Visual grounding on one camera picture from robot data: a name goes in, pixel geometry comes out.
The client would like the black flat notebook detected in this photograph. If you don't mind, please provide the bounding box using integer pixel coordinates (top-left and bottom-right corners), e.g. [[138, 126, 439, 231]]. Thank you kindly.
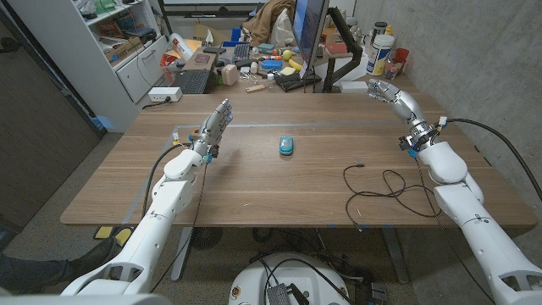
[[274, 71, 324, 93]]

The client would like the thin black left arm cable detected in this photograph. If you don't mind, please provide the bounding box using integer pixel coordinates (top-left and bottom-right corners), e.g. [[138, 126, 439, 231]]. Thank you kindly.
[[150, 160, 209, 293]]

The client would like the beige rounded speaker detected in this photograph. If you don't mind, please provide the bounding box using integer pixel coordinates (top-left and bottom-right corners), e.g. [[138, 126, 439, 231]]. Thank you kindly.
[[221, 64, 241, 87]]

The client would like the grey table leg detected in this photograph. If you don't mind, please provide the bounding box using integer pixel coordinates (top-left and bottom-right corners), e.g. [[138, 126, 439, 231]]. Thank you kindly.
[[170, 226, 194, 282], [380, 227, 410, 285]]

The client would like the flat white box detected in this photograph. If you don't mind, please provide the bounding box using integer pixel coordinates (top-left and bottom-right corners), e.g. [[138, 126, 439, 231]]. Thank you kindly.
[[339, 80, 370, 95]]

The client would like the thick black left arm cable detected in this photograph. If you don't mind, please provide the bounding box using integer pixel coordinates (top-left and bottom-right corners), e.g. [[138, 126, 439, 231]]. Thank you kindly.
[[141, 142, 194, 219]]

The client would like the white power strip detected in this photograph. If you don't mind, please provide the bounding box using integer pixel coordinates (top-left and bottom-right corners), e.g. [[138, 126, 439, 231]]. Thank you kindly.
[[147, 86, 184, 103]]

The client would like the black power strip cord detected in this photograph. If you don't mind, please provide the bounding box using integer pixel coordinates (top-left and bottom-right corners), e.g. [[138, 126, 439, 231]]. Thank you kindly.
[[141, 97, 171, 111]]

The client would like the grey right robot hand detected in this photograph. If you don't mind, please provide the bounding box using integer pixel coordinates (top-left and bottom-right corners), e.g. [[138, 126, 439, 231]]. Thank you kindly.
[[367, 78, 441, 153]]

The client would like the black keyboard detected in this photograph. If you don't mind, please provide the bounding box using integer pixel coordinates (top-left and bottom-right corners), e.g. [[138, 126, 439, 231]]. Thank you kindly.
[[170, 69, 212, 95]]

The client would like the brown jacket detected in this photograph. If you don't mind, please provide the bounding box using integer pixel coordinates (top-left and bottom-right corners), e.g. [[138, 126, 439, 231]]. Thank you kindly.
[[242, 0, 296, 47]]

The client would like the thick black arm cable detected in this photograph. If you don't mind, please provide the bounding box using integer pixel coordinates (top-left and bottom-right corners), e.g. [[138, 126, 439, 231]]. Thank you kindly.
[[442, 118, 542, 202], [141, 142, 194, 219]]

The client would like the computer monitor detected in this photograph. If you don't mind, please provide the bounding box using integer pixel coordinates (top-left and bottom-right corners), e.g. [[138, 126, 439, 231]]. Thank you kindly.
[[291, 0, 330, 80]]

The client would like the white shelf cabinet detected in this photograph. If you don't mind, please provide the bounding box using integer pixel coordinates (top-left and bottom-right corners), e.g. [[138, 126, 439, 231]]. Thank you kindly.
[[8, 0, 171, 133]]

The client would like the black USB cable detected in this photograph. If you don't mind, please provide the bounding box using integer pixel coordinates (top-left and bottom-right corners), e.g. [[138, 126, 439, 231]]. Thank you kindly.
[[341, 164, 444, 233]]

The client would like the black round floor fan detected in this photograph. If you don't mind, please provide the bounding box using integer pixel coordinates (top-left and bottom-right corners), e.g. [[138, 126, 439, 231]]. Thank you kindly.
[[191, 227, 224, 251]]

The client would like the cardboard box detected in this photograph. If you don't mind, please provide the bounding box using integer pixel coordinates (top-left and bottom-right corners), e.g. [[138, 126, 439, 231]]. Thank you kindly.
[[104, 36, 143, 64]]

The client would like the small grey keyboard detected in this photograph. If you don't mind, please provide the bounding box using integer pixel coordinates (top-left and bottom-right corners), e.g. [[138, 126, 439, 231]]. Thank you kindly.
[[231, 42, 252, 65]]

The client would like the thin braided right arm cable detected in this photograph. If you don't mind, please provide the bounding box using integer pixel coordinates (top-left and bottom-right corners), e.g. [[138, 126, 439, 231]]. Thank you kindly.
[[412, 154, 496, 304]]

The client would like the white bag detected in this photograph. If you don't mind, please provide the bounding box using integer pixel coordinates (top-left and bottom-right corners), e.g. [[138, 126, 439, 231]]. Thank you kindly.
[[269, 8, 298, 48]]

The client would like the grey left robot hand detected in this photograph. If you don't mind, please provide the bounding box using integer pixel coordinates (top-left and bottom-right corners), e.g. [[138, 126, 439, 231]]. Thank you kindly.
[[191, 98, 234, 162]]

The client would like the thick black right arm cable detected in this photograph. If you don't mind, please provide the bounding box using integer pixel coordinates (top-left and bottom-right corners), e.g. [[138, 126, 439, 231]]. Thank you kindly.
[[442, 118, 542, 202]]

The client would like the blue phone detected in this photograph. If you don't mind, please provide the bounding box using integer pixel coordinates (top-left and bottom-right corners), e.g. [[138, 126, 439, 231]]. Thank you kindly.
[[279, 136, 295, 157]]

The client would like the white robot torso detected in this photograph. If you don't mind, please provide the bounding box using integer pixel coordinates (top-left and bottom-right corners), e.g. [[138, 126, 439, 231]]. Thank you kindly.
[[0, 292, 171, 305]]

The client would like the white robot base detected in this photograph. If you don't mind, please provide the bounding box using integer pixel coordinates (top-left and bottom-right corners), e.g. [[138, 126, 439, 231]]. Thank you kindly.
[[228, 252, 351, 305]]

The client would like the white canister blue label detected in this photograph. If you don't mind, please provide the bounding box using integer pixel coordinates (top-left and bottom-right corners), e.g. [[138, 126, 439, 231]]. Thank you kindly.
[[366, 34, 395, 77]]

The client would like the red book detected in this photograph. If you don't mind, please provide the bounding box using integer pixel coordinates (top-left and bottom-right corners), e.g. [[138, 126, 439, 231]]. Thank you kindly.
[[324, 42, 349, 57]]

